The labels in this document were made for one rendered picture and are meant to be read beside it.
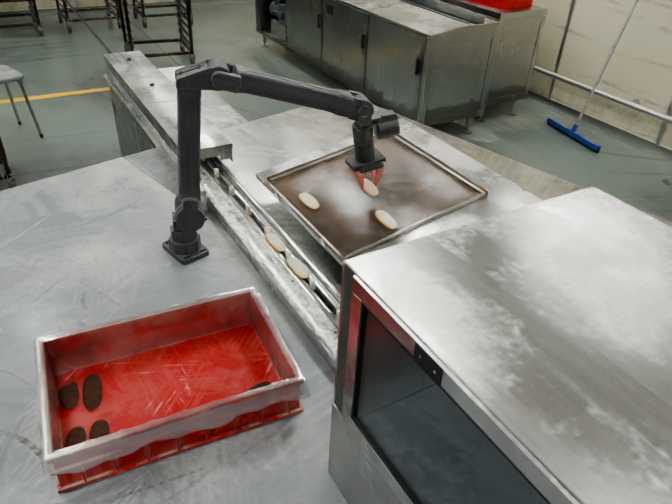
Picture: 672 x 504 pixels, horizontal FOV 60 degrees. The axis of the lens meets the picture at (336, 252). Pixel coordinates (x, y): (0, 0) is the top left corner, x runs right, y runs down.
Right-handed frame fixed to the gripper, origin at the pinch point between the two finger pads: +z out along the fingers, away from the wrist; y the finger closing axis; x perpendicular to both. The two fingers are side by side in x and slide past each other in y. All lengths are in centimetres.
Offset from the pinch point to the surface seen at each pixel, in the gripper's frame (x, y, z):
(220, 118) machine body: 103, -24, 14
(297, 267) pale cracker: -17.2, -29.4, 6.0
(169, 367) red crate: -39, -67, 2
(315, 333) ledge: -43, -34, 4
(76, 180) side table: 60, -82, 2
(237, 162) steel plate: 58, -27, 12
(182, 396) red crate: -48, -65, 2
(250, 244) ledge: -2.8, -38.1, 4.6
